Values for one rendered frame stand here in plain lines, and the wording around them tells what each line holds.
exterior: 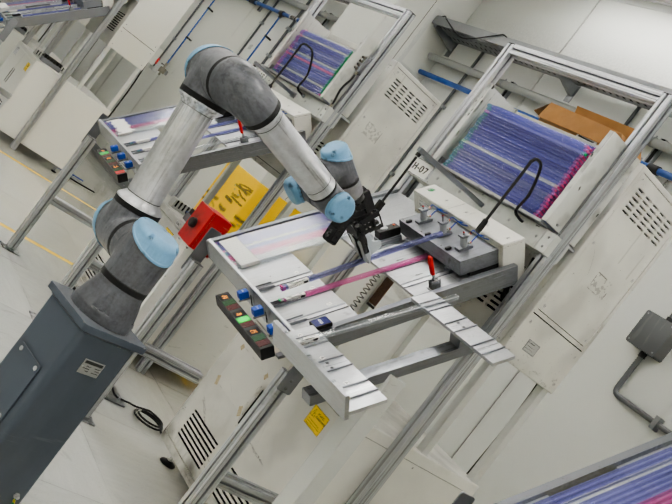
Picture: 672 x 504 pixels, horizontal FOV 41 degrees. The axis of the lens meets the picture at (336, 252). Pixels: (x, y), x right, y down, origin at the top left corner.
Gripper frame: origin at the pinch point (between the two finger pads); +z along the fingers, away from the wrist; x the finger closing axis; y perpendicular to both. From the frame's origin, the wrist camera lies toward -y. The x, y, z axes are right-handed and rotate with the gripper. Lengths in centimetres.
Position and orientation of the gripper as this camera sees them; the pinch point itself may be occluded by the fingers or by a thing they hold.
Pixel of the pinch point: (364, 259)
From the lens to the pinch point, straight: 248.3
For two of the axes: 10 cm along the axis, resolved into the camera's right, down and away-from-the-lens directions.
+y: 8.4, -4.8, 2.5
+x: -4.6, -3.8, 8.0
